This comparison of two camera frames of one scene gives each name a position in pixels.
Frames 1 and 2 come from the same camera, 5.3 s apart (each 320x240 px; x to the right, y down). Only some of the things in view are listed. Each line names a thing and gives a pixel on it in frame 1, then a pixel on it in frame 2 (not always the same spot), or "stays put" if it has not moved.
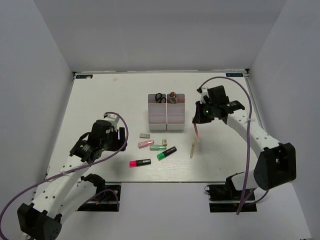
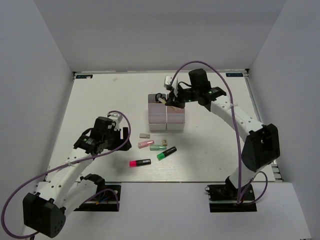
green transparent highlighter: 157,147 stays put
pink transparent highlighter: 141,145 stays put
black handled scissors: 158,98 stays put
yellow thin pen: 192,149 → 161,100
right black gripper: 199,118 → 175,100
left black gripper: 120,142 stays put
